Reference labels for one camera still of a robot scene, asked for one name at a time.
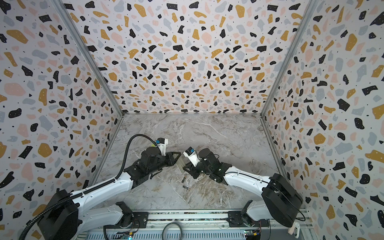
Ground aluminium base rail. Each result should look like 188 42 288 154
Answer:
77 209 314 240

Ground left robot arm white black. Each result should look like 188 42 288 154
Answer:
19 138 181 240

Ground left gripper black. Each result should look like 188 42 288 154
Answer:
148 151 181 176

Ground black cable loop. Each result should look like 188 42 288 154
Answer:
161 221 184 240

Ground white plastic clip device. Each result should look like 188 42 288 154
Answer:
288 221 301 239

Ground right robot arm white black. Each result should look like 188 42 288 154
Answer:
183 148 303 228

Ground white remote control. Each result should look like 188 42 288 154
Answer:
176 157 186 174

